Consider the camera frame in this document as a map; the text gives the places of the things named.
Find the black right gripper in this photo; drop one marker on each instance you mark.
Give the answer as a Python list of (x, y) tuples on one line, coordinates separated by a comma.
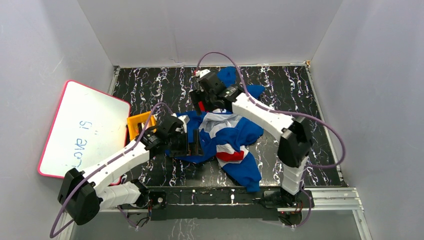
[(196, 96)]

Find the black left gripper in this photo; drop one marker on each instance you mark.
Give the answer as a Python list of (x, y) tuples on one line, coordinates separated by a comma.
[(185, 143)]

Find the blue red white jacket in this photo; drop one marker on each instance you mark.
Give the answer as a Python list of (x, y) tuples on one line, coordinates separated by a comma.
[(226, 137)]

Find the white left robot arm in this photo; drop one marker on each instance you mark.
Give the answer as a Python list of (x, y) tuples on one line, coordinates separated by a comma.
[(84, 193)]

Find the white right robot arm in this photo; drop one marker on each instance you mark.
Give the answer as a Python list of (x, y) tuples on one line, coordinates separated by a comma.
[(293, 135)]

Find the orange plastic box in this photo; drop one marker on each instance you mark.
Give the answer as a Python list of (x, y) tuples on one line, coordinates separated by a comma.
[(136, 123)]

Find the pink-framed whiteboard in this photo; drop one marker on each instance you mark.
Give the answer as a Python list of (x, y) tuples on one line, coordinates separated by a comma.
[(88, 127)]

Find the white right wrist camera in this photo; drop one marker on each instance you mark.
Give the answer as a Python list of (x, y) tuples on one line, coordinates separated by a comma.
[(201, 73)]

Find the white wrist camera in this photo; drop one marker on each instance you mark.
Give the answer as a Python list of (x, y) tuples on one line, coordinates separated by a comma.
[(185, 124), (201, 73)]

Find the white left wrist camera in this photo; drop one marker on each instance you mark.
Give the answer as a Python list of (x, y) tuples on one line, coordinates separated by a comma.
[(185, 124)]

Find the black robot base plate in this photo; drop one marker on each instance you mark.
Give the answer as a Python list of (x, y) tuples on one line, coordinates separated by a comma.
[(222, 203)]

